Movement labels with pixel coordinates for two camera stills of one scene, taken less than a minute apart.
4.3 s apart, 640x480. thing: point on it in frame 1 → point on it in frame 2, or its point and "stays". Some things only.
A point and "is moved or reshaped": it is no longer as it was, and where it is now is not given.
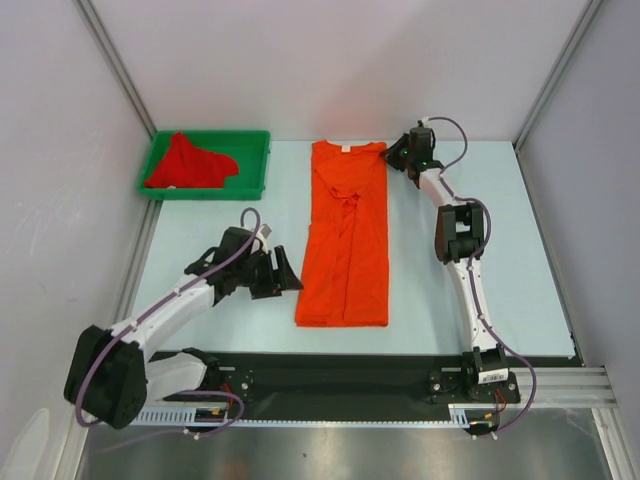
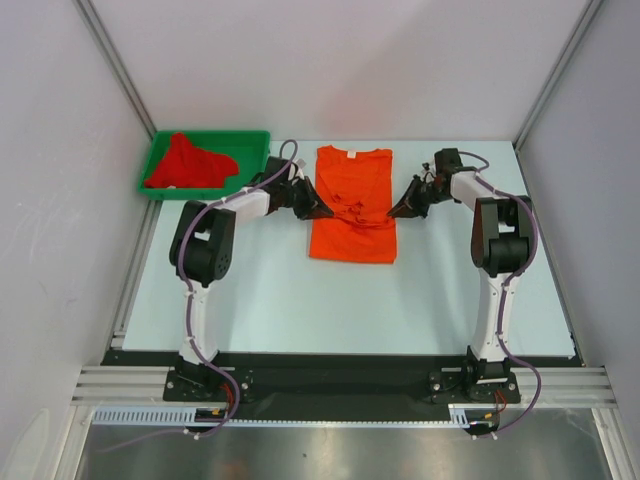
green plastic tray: [250, 149] stays
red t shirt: [185, 166] stays
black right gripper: [391, 154] → [410, 206]
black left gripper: [275, 281] → [313, 207]
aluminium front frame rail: [568, 387] stays
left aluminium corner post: [117, 63] stays
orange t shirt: [345, 272] is moved or reshaped
